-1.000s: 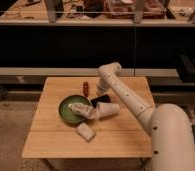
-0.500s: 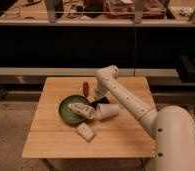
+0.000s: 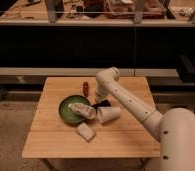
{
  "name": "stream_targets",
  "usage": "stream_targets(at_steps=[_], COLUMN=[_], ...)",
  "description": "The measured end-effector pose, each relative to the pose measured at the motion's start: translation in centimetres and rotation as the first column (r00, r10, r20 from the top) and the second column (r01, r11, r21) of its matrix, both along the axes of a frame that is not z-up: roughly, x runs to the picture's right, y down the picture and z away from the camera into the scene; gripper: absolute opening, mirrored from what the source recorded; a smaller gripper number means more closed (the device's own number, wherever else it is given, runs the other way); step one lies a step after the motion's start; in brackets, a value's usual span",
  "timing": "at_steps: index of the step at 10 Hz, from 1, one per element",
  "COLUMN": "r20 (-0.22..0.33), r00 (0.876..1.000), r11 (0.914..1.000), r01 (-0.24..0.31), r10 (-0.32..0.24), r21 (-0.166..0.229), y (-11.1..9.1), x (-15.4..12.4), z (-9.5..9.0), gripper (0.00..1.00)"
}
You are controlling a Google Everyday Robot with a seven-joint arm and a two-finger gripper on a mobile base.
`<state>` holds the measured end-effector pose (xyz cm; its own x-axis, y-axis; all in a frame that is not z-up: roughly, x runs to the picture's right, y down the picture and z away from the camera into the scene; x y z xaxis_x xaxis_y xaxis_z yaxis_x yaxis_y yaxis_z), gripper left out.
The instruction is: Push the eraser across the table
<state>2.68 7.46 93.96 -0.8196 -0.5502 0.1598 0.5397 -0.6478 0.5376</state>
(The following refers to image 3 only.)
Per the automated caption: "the beige sponge block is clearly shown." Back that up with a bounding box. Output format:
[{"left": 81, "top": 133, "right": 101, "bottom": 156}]
[{"left": 77, "top": 123, "right": 96, "bottom": 142}]

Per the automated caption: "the red brown small bottle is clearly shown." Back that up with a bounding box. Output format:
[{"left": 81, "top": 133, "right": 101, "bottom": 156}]
[{"left": 83, "top": 82, "right": 89, "bottom": 97}]

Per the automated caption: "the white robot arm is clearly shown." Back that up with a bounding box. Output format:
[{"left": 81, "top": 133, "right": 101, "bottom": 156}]
[{"left": 95, "top": 67, "right": 195, "bottom": 171}]

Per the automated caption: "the green bowl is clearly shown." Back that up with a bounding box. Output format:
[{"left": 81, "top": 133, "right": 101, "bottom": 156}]
[{"left": 58, "top": 95, "right": 90, "bottom": 124}]

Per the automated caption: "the white paper cup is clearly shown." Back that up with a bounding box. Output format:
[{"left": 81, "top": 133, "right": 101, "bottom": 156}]
[{"left": 97, "top": 107, "right": 122, "bottom": 124}]

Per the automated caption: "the black eraser block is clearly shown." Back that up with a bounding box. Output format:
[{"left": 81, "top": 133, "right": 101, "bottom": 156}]
[{"left": 92, "top": 99, "right": 111, "bottom": 110}]

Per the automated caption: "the red tray on shelf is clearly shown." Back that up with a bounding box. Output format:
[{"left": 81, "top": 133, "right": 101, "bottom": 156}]
[{"left": 104, "top": 0, "right": 166, "bottom": 19}]

